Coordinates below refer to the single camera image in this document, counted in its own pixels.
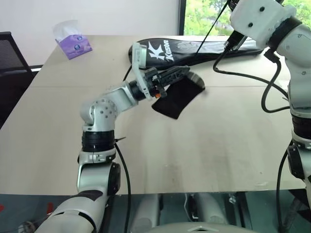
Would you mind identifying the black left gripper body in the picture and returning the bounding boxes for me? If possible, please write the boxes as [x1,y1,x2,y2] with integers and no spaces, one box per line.
[143,67,169,99]

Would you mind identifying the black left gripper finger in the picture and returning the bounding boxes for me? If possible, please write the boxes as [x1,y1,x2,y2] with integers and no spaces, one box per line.
[161,65,191,79]
[161,74,186,88]

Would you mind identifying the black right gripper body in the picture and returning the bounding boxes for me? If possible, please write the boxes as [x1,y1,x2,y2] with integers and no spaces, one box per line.
[226,0,241,10]

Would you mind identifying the black cloth pouch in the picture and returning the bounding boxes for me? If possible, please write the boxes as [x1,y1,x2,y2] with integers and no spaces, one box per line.
[151,71,207,120]

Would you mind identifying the black Kason racket cover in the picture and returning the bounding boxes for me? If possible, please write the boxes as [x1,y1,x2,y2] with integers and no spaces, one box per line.
[128,38,265,71]

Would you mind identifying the window with green trees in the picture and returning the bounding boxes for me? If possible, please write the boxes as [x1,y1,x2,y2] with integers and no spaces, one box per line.
[179,0,311,37]

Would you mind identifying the purple tissue pack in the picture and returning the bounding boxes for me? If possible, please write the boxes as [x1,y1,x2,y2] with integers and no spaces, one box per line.
[52,19,93,61]

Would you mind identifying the black mesh office chair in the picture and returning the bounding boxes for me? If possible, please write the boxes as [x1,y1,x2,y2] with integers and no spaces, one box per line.
[0,31,44,128]

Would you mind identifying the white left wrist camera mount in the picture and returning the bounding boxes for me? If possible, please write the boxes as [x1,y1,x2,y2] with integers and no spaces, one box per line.
[132,41,151,101]

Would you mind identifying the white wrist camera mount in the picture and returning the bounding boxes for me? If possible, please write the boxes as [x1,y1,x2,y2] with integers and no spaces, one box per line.
[132,41,151,101]
[229,0,297,48]

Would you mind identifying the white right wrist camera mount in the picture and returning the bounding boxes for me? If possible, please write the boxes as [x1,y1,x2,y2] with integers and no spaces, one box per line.
[229,0,297,48]

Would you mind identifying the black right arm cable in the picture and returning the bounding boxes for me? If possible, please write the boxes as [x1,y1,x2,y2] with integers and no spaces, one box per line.
[213,31,292,233]

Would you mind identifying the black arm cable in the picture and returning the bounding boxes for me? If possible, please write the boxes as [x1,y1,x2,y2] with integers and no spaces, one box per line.
[213,31,292,233]
[114,65,133,233]

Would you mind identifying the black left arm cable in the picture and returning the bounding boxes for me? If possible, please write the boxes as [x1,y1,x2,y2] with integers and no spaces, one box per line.
[114,65,133,233]

